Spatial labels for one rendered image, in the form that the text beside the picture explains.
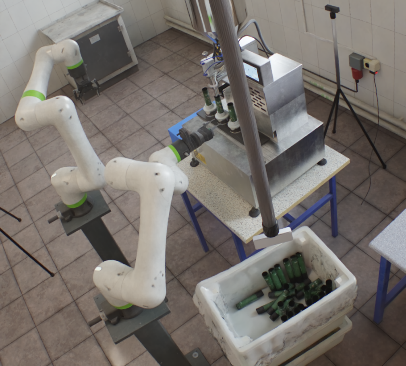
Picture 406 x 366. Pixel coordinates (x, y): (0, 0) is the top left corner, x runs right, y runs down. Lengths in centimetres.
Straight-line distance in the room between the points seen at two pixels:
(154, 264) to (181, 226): 173
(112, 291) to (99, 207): 74
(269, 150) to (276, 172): 11
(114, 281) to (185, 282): 138
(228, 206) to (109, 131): 242
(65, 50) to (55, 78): 342
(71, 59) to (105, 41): 274
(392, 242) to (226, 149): 90
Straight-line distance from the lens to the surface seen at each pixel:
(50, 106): 195
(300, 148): 220
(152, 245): 157
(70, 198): 226
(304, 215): 260
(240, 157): 213
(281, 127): 213
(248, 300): 227
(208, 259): 306
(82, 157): 207
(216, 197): 236
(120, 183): 161
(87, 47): 495
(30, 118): 200
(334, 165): 241
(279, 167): 215
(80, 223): 231
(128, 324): 185
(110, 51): 507
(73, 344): 309
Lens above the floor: 243
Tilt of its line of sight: 40 degrees down
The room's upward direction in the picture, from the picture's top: 17 degrees counter-clockwise
